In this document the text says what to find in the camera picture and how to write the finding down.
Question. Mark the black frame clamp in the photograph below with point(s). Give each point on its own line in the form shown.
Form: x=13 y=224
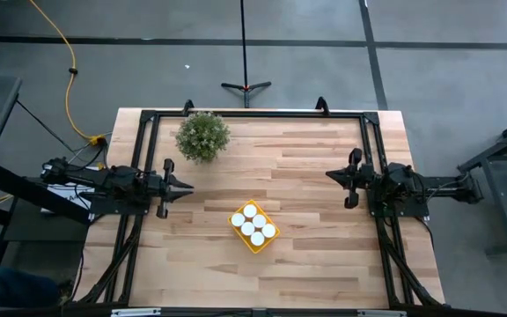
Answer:
x=322 y=105
x=188 y=107

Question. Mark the silver metal bracket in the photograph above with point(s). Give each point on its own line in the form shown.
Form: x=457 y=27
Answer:
x=381 y=313
x=135 y=312

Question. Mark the black tripod stand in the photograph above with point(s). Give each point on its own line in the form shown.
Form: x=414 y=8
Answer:
x=245 y=86

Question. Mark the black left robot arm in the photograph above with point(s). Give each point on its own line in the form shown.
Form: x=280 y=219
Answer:
x=117 y=181

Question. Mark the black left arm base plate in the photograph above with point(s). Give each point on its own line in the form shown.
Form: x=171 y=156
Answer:
x=117 y=209

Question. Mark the green potted plant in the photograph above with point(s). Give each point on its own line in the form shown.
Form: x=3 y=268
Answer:
x=203 y=136

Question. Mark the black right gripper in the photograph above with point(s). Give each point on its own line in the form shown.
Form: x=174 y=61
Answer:
x=361 y=180

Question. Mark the dark grey metal table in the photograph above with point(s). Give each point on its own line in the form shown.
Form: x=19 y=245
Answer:
x=500 y=149

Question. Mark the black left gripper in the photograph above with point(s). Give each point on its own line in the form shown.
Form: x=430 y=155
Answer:
x=164 y=193

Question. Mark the black aluminium table frame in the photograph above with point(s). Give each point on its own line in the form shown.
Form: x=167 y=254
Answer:
x=258 y=114

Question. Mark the white paper ream box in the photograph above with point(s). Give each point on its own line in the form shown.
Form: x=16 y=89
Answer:
x=66 y=193

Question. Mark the person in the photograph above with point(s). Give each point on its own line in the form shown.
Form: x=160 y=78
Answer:
x=11 y=290

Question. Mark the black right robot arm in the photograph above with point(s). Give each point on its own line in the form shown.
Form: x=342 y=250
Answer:
x=405 y=181

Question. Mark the yellow plastic basket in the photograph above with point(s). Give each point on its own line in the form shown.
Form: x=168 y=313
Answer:
x=242 y=238

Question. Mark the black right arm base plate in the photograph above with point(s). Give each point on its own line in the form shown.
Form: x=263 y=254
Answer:
x=416 y=212

